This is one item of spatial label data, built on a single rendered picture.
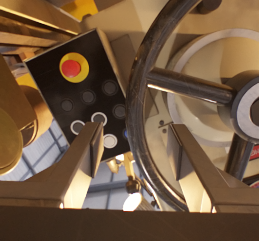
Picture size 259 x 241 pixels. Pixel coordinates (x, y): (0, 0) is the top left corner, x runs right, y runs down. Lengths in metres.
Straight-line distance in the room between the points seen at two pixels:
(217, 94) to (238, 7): 0.29
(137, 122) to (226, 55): 0.21
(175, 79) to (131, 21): 0.26
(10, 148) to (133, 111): 0.31
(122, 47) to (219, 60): 0.21
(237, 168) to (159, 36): 0.21
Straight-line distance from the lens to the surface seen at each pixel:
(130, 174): 0.54
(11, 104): 0.52
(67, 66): 0.34
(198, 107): 0.36
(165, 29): 0.22
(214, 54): 0.37
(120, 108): 0.36
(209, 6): 0.45
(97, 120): 0.37
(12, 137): 0.48
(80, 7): 3.02
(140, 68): 0.22
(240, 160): 0.32
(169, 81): 0.23
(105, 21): 0.47
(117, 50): 0.45
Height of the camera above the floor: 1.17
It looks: 15 degrees up
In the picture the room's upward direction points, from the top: 157 degrees clockwise
